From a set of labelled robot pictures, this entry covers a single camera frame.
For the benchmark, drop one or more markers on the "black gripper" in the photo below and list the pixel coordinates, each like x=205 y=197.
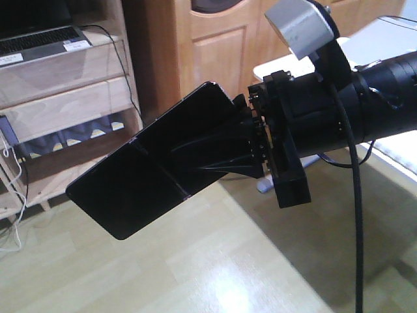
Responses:
x=301 y=119

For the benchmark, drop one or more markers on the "wooden wardrobe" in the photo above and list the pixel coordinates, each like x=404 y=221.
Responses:
x=175 y=48

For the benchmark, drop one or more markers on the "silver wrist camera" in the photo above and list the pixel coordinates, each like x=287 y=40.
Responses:
x=304 y=26

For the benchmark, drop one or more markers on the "black foldable phone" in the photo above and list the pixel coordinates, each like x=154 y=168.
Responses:
x=141 y=181

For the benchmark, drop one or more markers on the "silver laptop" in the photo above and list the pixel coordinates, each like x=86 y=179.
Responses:
x=36 y=29

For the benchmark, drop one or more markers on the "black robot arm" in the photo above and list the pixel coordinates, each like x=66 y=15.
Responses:
x=359 y=114

